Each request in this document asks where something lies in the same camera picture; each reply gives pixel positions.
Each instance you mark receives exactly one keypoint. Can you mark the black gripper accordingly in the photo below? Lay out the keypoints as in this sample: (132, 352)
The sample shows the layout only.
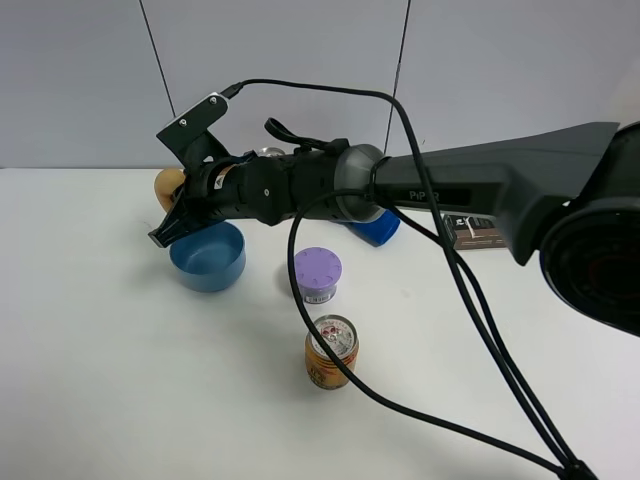
(249, 188)

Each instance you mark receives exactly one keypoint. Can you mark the yellow mango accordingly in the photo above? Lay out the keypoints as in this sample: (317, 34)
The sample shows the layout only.
(166, 183)

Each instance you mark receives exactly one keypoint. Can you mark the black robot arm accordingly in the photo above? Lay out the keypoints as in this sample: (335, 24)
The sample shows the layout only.
(570, 196)

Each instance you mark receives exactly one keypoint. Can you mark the blue plastic bowl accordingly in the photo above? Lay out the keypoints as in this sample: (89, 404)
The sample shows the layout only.
(210, 260)

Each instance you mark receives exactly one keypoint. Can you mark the purple lidded jar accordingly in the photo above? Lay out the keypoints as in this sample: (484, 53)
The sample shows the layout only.
(318, 271)

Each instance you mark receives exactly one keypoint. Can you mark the blue rolled cloth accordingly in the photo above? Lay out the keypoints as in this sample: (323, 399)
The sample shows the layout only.
(378, 232)

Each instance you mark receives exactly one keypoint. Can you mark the brown coffee capsule box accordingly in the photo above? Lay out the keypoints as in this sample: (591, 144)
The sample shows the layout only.
(472, 233)

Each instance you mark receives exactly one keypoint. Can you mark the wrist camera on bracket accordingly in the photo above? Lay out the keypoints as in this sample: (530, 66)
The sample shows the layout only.
(188, 137)

